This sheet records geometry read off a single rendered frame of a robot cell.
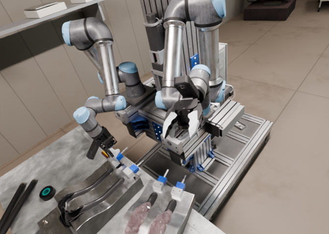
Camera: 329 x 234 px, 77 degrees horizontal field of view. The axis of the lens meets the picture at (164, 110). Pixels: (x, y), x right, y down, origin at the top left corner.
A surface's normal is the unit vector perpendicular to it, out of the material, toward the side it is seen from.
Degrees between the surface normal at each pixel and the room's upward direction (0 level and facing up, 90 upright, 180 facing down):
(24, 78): 90
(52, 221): 0
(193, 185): 0
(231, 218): 0
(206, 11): 92
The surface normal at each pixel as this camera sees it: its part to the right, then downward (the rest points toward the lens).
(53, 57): 0.72, 0.32
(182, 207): -0.18, -0.77
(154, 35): 0.04, 0.61
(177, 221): 0.05, -0.98
